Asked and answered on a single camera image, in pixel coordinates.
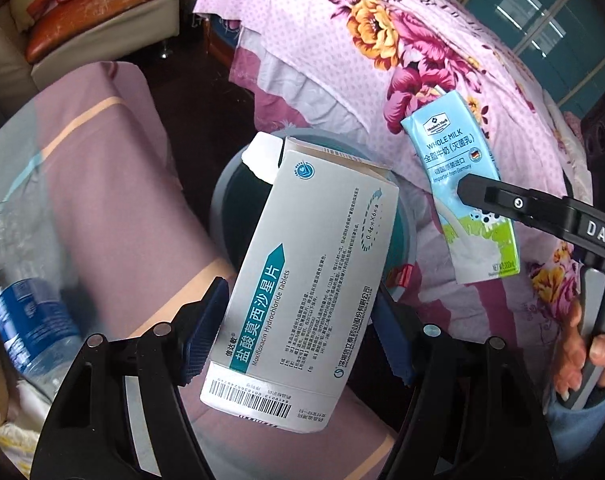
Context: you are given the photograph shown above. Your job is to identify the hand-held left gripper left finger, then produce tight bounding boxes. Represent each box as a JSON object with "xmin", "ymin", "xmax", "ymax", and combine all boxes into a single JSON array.
[{"xmin": 30, "ymin": 276, "xmax": 230, "ymax": 480}]

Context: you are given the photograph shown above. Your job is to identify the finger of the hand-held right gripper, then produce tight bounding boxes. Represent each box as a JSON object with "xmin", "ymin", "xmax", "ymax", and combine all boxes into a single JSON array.
[{"xmin": 457, "ymin": 172, "xmax": 582, "ymax": 241}]

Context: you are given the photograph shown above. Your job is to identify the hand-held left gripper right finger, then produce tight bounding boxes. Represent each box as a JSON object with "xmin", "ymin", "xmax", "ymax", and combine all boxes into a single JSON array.
[{"xmin": 375, "ymin": 282, "xmax": 563, "ymax": 480}]

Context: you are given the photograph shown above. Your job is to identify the light blue milk carton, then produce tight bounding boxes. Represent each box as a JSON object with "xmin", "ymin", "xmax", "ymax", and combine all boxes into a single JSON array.
[{"xmin": 400, "ymin": 89, "xmax": 522, "ymax": 285}]

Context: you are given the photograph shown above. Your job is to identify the white teal medicine box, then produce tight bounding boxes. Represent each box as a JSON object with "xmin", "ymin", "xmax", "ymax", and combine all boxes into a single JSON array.
[{"xmin": 200, "ymin": 134, "xmax": 401, "ymax": 433}]

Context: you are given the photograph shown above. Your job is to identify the teal bin with grey rim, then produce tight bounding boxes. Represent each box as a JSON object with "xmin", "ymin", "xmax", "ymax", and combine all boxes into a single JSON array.
[{"xmin": 210, "ymin": 130, "xmax": 418, "ymax": 301}]

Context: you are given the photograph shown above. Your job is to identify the clear plastic water bottle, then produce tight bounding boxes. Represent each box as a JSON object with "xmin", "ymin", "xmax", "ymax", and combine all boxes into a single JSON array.
[{"xmin": 0, "ymin": 200, "xmax": 90, "ymax": 401}]

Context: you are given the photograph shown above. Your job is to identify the person's right forearm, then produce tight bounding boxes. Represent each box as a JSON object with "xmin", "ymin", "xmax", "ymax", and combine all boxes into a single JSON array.
[{"xmin": 545, "ymin": 385, "xmax": 605, "ymax": 480}]

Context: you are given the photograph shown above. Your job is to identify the person's right hand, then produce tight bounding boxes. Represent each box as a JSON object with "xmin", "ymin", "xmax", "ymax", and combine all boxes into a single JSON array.
[{"xmin": 553, "ymin": 300, "xmax": 605, "ymax": 397}]

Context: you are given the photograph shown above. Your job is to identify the blue cabinet doors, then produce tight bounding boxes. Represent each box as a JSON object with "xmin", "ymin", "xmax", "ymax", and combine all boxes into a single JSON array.
[{"xmin": 477, "ymin": 0, "xmax": 605, "ymax": 116}]

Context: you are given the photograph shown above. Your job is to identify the pink floral blanket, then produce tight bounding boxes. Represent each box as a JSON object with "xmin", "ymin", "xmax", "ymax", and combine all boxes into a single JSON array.
[{"xmin": 192, "ymin": 0, "xmax": 605, "ymax": 411}]

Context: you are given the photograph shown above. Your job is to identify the white bed sheet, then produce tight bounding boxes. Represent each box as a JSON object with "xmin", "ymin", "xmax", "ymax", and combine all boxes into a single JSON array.
[{"xmin": 240, "ymin": 25, "xmax": 373, "ymax": 131}]

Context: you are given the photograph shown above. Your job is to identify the cream sofa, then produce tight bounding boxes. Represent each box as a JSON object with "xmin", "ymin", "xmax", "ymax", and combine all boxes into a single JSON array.
[{"xmin": 0, "ymin": 0, "xmax": 183, "ymax": 136}]

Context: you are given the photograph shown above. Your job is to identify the orange leather seat cushion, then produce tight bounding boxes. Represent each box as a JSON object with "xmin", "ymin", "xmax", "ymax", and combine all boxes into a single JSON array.
[{"xmin": 25, "ymin": 0, "xmax": 180, "ymax": 63}]

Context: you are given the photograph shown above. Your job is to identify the cream pillow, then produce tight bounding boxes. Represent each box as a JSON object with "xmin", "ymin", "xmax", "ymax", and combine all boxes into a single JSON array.
[{"xmin": 10, "ymin": 0, "xmax": 63, "ymax": 31}]

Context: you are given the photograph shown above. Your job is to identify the wooden bed frame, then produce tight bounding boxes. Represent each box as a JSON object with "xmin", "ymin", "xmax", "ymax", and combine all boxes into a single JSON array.
[{"xmin": 202, "ymin": 15, "xmax": 243, "ymax": 66}]

